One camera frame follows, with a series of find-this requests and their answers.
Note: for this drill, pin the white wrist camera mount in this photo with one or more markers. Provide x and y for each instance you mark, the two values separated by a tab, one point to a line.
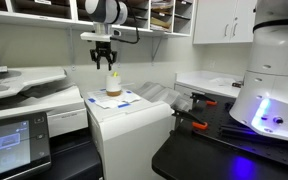
89	36

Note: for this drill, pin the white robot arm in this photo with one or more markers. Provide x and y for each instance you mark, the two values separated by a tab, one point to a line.
104	14

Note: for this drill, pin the white paper sheet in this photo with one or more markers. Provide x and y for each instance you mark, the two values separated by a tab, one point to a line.
108	102

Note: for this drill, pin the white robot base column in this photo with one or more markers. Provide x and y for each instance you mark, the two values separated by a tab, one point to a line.
262	103

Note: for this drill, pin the white office printer copier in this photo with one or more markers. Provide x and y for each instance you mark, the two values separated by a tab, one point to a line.
126	137

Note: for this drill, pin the black printer touchscreen panel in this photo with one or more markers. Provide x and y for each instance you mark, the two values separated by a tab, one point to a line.
24	146

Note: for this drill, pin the black orange clamp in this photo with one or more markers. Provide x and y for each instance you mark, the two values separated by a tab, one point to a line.
196	97
184	115

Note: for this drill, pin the yellow marker in cup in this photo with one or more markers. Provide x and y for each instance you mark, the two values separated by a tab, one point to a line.
115	74

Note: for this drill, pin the white side counter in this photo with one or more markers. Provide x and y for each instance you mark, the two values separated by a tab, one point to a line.
207	82

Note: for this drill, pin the black orange clamp far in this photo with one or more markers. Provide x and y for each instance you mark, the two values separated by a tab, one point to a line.
196	97

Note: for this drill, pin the white mail sorter shelf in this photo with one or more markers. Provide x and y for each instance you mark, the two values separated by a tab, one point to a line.
168	18

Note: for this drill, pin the black orange clamp near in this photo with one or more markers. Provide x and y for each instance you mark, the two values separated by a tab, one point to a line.
184	115

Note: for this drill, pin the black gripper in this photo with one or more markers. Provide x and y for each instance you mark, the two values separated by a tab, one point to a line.
103	49

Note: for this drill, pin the white wall cabinet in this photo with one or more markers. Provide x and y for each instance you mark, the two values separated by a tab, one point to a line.
224	21

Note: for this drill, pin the black perforated mounting table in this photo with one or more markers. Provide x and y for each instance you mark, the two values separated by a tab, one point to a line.
226	150

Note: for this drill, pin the white paper cup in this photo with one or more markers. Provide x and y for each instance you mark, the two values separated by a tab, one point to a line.
113	87

